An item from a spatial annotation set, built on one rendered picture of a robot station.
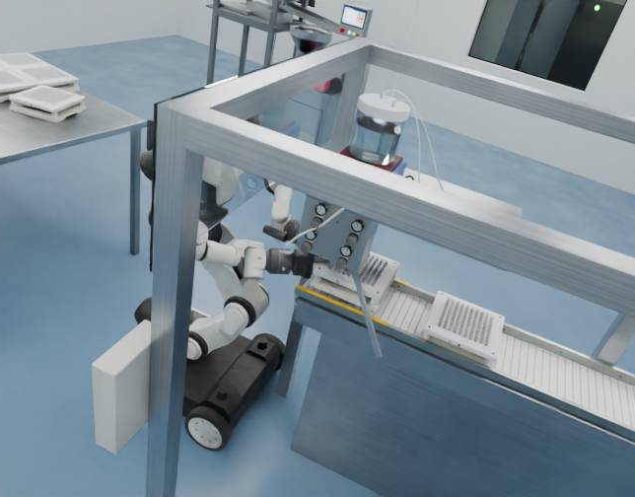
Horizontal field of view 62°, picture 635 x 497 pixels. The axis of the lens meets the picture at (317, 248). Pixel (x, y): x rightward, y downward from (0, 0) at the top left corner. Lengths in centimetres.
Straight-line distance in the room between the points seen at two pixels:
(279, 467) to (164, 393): 116
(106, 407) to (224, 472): 116
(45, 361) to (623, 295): 242
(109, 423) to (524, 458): 138
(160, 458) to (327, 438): 96
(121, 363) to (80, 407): 138
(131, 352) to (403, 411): 114
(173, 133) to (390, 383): 132
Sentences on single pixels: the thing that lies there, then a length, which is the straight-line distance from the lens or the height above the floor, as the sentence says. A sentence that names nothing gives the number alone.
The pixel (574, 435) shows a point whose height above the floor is 76.
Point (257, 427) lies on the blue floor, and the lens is 248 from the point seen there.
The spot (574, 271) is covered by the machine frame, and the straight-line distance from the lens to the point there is 79.
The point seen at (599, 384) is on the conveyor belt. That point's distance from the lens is 204.
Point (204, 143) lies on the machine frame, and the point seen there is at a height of 160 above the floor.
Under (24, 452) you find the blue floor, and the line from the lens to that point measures 246.
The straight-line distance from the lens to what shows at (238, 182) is 128.
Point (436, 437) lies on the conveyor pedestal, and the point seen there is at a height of 45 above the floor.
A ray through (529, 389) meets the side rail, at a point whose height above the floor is 86.
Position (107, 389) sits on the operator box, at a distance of 120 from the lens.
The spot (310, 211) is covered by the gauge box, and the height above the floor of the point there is 118.
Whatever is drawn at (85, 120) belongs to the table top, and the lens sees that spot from 294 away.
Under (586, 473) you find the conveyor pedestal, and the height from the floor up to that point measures 59.
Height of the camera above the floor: 195
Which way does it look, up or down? 32 degrees down
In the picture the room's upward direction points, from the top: 13 degrees clockwise
